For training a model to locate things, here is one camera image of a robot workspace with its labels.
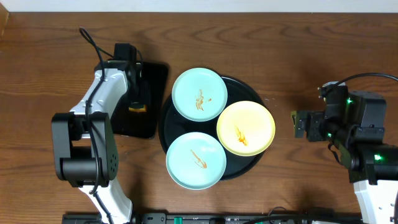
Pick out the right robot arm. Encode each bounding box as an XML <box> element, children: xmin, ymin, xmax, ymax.
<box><xmin>291</xmin><ymin>88</ymin><xmax>397</xmax><ymax>223</ymax></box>

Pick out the yellow plate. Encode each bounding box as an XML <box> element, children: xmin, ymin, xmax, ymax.
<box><xmin>216</xmin><ymin>101</ymin><xmax>275</xmax><ymax>157</ymax></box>

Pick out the mint plate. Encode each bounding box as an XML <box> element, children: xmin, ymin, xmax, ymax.
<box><xmin>172</xmin><ymin>68</ymin><xmax>228</xmax><ymax>122</ymax></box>
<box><xmin>165</xmin><ymin>132</ymin><xmax>227</xmax><ymax>190</ymax></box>

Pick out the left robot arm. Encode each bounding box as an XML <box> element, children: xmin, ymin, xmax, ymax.
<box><xmin>52</xmin><ymin>68</ymin><xmax>276</xmax><ymax>223</ymax></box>

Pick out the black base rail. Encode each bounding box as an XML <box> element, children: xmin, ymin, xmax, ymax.
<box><xmin>61</xmin><ymin>212</ymin><xmax>366</xmax><ymax>224</ymax></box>

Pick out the round black tray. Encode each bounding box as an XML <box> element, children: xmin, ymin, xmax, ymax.
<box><xmin>159</xmin><ymin>76</ymin><xmax>264</xmax><ymax>180</ymax></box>

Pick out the rectangular black tray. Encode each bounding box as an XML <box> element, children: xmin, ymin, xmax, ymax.
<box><xmin>111</xmin><ymin>62</ymin><xmax>169</xmax><ymax>139</ymax></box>

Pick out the orange sponge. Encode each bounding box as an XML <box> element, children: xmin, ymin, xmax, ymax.
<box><xmin>129</xmin><ymin>105</ymin><xmax>147</xmax><ymax>113</ymax></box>

